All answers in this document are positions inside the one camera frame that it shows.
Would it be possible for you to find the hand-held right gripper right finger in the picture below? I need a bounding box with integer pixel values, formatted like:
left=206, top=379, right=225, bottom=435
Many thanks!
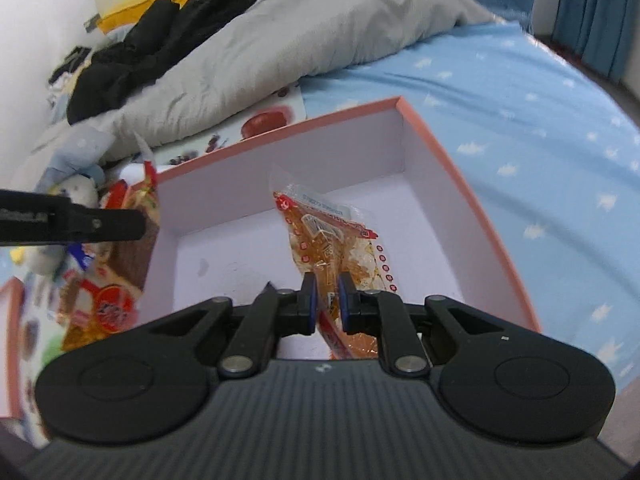
left=337, top=271, right=506, bottom=379

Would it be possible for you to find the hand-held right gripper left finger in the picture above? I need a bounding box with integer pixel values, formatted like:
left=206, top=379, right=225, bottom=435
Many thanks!
left=150, top=272, right=318, bottom=379

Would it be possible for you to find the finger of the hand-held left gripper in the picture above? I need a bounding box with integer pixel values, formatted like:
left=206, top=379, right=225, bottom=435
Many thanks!
left=70, top=204, right=148, bottom=242

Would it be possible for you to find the orange clear snack packet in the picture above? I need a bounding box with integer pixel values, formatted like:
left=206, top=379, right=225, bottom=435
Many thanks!
left=269, top=170, right=399, bottom=361

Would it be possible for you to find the large pink cardboard box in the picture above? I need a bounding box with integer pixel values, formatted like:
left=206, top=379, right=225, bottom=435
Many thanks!
left=135, top=96, right=544, bottom=334

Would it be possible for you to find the white blue plush toy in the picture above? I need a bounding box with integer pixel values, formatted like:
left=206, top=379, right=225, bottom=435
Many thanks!
left=20, top=175, right=101, bottom=277

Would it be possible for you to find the light blue starred cloth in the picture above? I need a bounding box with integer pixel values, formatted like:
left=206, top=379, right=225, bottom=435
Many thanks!
left=37, top=127, right=114, bottom=191

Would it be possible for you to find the pink box lid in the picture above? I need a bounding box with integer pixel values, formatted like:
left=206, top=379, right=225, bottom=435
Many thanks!
left=0, top=277, right=26, bottom=421

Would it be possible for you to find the fruit print mat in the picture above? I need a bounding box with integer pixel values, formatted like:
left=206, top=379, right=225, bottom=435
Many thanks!
left=0, top=87, right=309, bottom=448

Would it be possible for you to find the pile of clothes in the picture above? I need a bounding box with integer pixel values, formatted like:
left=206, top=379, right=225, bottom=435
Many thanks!
left=47, top=46, right=94, bottom=106

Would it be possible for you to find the black jacket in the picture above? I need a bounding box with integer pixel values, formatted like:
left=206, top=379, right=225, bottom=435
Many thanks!
left=66, top=0, right=292, bottom=126

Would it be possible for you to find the yellow pillow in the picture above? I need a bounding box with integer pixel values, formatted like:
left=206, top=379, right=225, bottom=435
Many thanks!
left=97, top=0, right=196, bottom=35

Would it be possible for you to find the grey duvet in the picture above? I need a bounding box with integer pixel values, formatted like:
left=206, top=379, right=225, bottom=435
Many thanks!
left=10, top=0, right=507, bottom=171

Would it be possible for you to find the blue curtain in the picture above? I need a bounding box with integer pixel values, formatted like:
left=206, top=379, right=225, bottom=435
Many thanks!
left=550, top=0, right=640, bottom=86

